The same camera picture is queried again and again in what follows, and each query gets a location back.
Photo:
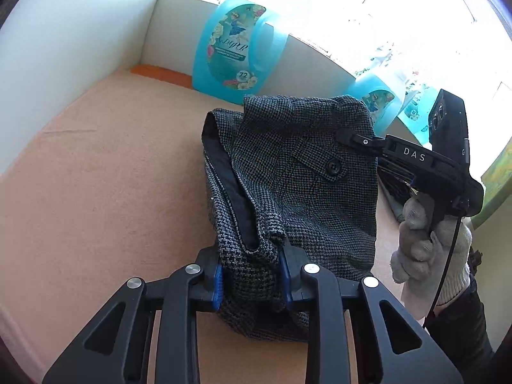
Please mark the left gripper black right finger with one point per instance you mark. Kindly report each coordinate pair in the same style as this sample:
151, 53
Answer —
358, 331

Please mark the blue detergent bottle far left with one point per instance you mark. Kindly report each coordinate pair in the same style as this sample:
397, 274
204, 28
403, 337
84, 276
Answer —
238, 49

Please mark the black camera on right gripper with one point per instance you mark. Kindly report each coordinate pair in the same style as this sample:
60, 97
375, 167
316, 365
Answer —
448, 128

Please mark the blue bottle on windowsill left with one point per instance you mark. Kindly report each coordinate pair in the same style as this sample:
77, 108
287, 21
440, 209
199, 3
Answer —
418, 102

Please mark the blue detergent bottle near pants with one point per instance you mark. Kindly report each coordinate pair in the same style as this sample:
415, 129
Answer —
383, 94

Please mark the green yellow wall painting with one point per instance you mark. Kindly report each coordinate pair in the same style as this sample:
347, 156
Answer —
497, 183

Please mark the right hand white glove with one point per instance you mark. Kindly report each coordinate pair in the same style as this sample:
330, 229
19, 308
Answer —
422, 259

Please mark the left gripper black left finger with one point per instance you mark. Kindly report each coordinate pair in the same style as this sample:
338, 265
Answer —
145, 327

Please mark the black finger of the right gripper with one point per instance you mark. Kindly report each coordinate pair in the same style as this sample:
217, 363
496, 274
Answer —
364, 145

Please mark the right forearm dark sleeve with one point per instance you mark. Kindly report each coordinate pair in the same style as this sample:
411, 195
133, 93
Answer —
458, 325

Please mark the grey houndstooth pants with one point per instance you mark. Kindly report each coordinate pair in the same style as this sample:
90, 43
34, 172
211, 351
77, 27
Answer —
276, 175

